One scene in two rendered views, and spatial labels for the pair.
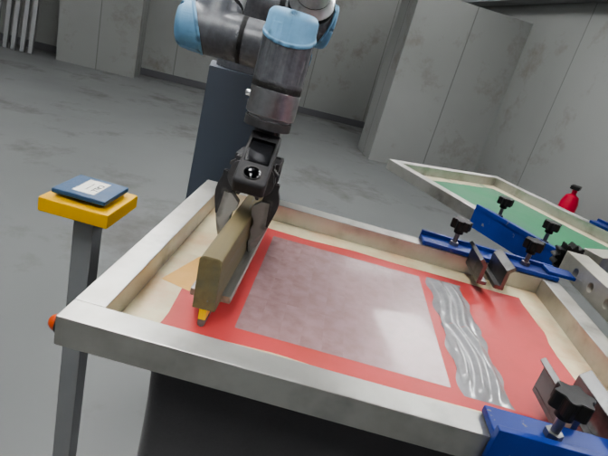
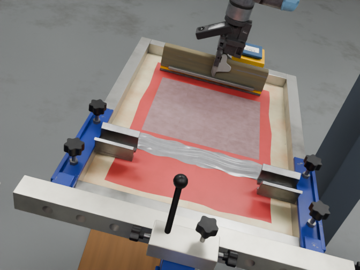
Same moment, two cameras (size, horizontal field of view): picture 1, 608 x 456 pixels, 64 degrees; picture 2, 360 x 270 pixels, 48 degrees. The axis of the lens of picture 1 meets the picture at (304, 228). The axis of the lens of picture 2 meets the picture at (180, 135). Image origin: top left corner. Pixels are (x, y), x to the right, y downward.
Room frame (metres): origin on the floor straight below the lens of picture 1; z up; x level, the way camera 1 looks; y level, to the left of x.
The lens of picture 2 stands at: (0.67, -1.13, 1.67)
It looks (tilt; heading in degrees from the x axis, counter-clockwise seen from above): 39 degrees down; 91
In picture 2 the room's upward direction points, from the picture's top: 14 degrees clockwise
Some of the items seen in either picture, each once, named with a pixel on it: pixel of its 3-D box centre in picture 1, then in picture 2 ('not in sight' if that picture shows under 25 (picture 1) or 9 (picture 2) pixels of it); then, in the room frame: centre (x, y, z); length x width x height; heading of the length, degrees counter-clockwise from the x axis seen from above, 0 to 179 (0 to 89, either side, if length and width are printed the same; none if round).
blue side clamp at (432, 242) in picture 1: (484, 265); (303, 205); (1.00, -0.40, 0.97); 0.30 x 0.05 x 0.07; 90
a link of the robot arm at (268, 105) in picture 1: (270, 104); (238, 10); (0.73, 0.10, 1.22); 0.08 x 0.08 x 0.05
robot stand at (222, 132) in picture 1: (204, 262); (342, 168); (1.37, 0.27, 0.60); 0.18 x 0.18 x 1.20; 14
